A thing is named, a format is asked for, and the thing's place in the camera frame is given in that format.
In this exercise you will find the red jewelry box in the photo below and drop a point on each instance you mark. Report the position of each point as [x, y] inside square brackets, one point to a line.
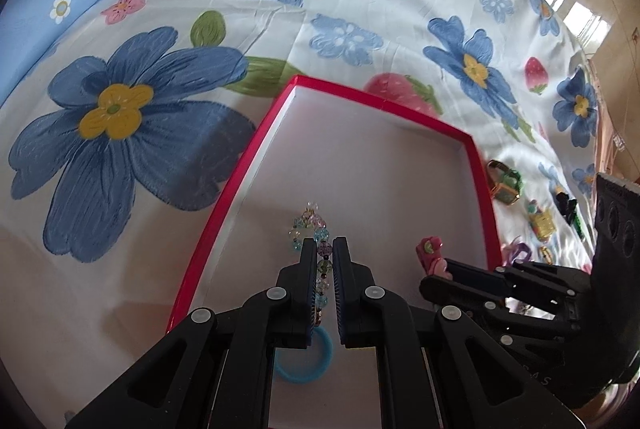
[375, 169]

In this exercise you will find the black green hair clip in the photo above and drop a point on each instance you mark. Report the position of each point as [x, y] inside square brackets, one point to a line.
[567, 206]

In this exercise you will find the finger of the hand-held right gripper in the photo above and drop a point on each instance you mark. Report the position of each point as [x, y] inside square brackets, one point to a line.
[480, 273]
[440, 290]

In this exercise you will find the gold watch with green face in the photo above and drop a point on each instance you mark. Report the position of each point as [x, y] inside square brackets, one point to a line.
[505, 188]

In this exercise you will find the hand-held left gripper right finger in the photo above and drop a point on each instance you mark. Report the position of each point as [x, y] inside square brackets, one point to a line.
[341, 279]

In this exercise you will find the yellow claw hair clip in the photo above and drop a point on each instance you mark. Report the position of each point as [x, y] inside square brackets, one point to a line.
[542, 224]

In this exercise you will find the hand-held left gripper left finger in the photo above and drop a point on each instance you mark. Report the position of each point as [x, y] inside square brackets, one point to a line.
[306, 279]

